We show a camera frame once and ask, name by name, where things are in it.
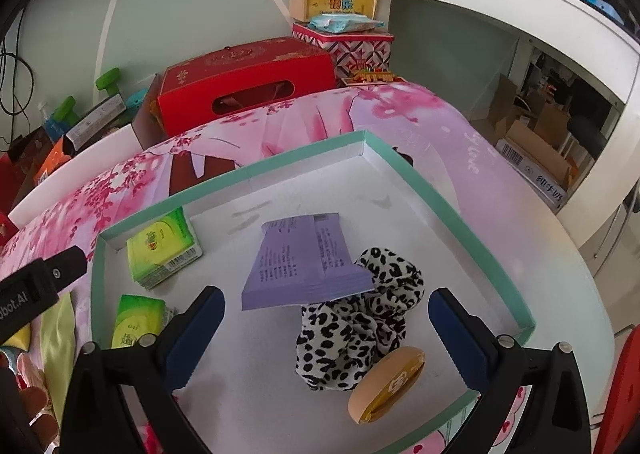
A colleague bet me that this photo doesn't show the orange box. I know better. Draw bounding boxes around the orange box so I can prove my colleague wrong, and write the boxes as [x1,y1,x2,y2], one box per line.
[32,136,76,185]

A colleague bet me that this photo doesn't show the black and white box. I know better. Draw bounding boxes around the black and white box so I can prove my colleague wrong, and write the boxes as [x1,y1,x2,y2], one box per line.
[65,94,127,152]

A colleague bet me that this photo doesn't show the purple wipes packet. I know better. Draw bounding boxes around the purple wipes packet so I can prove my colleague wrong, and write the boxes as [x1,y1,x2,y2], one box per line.
[241,213,375,311]

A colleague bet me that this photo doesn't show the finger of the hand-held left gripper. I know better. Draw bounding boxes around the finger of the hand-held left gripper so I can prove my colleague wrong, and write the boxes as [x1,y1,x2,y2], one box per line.
[37,245,87,292]

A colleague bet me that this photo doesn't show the blue liquid bottle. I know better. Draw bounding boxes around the blue liquid bottle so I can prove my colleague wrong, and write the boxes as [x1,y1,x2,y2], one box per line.
[39,103,63,135]

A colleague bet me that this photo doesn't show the white foam board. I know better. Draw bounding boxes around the white foam board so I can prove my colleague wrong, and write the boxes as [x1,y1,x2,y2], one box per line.
[7,123,143,230]

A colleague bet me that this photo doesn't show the red white patterned tin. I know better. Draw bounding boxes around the red white patterned tin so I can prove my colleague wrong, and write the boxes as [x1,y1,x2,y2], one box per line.
[291,23,396,81]

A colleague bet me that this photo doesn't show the white tray with teal rim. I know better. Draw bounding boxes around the white tray with teal rim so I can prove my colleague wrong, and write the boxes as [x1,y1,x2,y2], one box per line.
[90,130,535,454]

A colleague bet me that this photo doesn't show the blue wet wipes pack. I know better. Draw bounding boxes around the blue wet wipes pack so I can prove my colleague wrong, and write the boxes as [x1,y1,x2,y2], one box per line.
[307,11,387,33]

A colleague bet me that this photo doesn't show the leopard print scrunchie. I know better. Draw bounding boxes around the leopard print scrunchie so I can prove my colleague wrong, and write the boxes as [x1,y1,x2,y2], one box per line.
[295,247,427,391]

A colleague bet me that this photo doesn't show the black cables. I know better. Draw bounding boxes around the black cables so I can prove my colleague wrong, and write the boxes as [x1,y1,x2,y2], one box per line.
[0,9,36,145]

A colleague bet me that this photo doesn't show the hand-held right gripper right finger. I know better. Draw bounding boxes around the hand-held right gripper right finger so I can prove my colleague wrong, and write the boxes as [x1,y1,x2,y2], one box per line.
[427,288,593,454]

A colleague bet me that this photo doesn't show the cardboard box with barcode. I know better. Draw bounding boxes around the cardboard box with barcode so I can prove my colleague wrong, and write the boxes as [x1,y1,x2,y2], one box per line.
[495,121,581,212]

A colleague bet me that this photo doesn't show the red stool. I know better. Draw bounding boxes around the red stool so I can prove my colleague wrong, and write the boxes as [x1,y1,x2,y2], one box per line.
[590,334,640,454]

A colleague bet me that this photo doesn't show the small teal box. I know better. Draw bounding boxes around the small teal box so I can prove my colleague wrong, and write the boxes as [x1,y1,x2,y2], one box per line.
[125,86,151,112]

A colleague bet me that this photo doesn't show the yellow-green cloth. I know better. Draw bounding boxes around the yellow-green cloth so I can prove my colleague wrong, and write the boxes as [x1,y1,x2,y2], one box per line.
[39,291,76,395]

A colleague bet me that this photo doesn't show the green dumbbell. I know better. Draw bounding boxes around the green dumbbell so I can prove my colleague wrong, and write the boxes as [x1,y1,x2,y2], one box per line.
[54,96,78,122]
[95,68,121,94]

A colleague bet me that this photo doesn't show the plain cardboard box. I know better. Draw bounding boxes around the plain cardboard box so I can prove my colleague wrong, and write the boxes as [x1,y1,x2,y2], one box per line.
[487,74,531,135]

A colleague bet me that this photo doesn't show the green tissue pack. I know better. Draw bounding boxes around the green tissue pack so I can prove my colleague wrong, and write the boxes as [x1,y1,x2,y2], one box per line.
[111,294,168,350]
[126,208,203,290]

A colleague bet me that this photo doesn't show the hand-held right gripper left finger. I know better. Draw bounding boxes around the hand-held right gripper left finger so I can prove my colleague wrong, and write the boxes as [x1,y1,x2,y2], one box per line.
[59,285,226,454]

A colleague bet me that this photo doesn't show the red gift box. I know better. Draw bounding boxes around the red gift box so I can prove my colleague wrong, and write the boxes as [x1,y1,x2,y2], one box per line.
[150,36,337,135]

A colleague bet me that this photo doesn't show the brown cardboard box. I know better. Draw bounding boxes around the brown cardboard box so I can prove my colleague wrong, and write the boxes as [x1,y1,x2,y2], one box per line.
[7,126,51,170]

